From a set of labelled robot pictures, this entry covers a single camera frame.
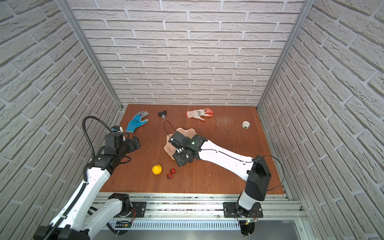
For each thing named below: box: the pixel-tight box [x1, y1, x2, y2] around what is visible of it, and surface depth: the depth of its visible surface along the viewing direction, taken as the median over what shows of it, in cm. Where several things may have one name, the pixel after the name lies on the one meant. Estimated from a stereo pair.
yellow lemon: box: [151, 164, 163, 175], surface depth 85 cm
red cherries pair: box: [167, 168, 176, 179], surface depth 87 cm
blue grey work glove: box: [125, 110, 149, 133], surface depth 112 cm
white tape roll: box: [242, 120, 251, 129], surface depth 109 cm
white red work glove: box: [185, 107, 214, 122], surface depth 116 cm
